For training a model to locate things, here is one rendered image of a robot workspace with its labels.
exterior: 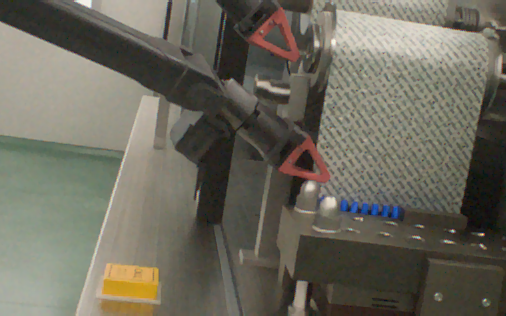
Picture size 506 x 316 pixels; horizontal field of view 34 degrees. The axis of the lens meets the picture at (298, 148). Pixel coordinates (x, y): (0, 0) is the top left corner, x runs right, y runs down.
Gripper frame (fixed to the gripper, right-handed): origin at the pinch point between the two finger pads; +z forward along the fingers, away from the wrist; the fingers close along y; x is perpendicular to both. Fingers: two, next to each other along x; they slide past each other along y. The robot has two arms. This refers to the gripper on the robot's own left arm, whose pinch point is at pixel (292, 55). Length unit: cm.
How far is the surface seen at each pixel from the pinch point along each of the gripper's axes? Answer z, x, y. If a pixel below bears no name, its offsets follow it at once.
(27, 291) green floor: 13, -127, -229
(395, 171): 22.5, -1.5, 6.7
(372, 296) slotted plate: 27.1, -16.4, 24.7
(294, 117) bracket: 7.0, -6.4, 0.1
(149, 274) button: 6.1, -35.7, 16.1
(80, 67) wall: -63, -73, -549
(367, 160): 18.3, -3.4, 6.9
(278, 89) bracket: 2.3, -5.1, -0.5
